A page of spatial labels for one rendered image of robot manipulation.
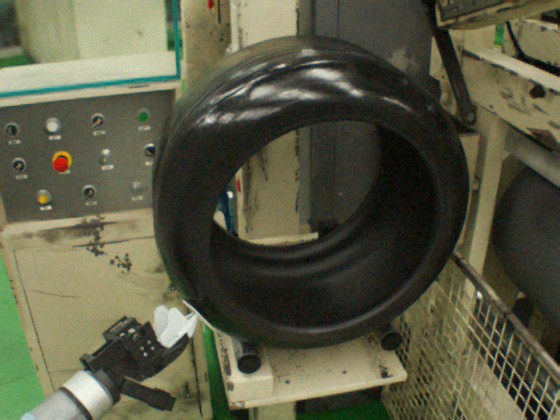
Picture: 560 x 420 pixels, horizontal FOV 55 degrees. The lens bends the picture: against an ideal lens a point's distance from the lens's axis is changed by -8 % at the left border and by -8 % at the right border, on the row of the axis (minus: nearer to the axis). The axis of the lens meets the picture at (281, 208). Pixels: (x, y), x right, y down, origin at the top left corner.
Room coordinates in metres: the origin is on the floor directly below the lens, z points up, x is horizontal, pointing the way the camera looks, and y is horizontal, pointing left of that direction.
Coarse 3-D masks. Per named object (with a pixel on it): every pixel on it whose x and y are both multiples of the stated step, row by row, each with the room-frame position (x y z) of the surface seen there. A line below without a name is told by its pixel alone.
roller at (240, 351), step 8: (232, 344) 0.85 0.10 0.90; (240, 344) 0.83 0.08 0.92; (248, 344) 0.83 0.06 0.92; (240, 352) 0.81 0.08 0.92; (248, 352) 0.81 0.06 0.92; (256, 352) 0.82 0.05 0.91; (240, 360) 0.79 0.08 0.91; (248, 360) 0.79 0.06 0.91; (256, 360) 0.80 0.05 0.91; (240, 368) 0.79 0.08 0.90; (248, 368) 0.79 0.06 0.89; (256, 368) 0.80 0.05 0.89
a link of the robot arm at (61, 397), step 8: (56, 392) 0.57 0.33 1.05; (64, 392) 0.56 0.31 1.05; (48, 400) 0.55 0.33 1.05; (56, 400) 0.55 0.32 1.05; (64, 400) 0.55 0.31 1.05; (72, 400) 0.55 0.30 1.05; (40, 408) 0.54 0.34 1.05; (48, 408) 0.53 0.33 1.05; (56, 408) 0.54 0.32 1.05; (64, 408) 0.54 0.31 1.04; (72, 408) 0.54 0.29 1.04; (80, 408) 0.55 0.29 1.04; (24, 416) 0.53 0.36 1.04; (32, 416) 0.52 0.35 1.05; (40, 416) 0.52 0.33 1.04; (48, 416) 0.52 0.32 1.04; (56, 416) 0.52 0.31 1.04; (64, 416) 0.53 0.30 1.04; (72, 416) 0.53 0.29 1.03; (80, 416) 0.54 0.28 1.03; (88, 416) 0.55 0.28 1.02
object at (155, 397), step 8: (128, 384) 0.62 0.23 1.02; (136, 384) 0.63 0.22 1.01; (120, 392) 0.61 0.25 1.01; (128, 392) 0.61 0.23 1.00; (136, 392) 0.62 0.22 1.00; (144, 392) 0.63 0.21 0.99; (152, 392) 0.64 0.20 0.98; (160, 392) 0.65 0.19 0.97; (168, 392) 0.67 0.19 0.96; (144, 400) 0.62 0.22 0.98; (152, 400) 0.63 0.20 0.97; (160, 400) 0.64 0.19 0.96; (168, 400) 0.65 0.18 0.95; (160, 408) 0.64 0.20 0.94; (168, 408) 0.64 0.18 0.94
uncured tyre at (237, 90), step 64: (256, 64) 0.88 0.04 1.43; (320, 64) 0.84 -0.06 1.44; (384, 64) 0.89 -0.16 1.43; (192, 128) 0.81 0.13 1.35; (256, 128) 0.79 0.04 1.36; (384, 128) 1.11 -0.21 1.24; (448, 128) 0.88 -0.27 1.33; (192, 192) 0.77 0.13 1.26; (384, 192) 1.11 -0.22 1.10; (448, 192) 0.85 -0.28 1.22; (192, 256) 0.77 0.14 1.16; (256, 256) 1.05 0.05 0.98; (320, 256) 1.08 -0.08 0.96; (384, 256) 1.04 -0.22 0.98; (448, 256) 0.86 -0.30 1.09; (256, 320) 0.78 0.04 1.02; (320, 320) 0.92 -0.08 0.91; (384, 320) 0.84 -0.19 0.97
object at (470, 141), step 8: (448, 112) 1.36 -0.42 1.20; (456, 120) 1.31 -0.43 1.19; (456, 128) 1.31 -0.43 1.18; (464, 128) 1.27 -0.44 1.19; (464, 136) 1.20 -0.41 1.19; (472, 136) 1.21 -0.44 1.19; (464, 144) 1.20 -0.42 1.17; (472, 144) 1.21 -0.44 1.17; (464, 152) 1.20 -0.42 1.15; (472, 152) 1.21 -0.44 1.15; (472, 160) 1.21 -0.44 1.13; (472, 168) 1.21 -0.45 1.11; (472, 176) 1.21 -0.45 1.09; (472, 184) 1.21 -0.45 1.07; (464, 224) 1.21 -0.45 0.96; (464, 232) 1.21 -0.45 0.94; (464, 240) 1.21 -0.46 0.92
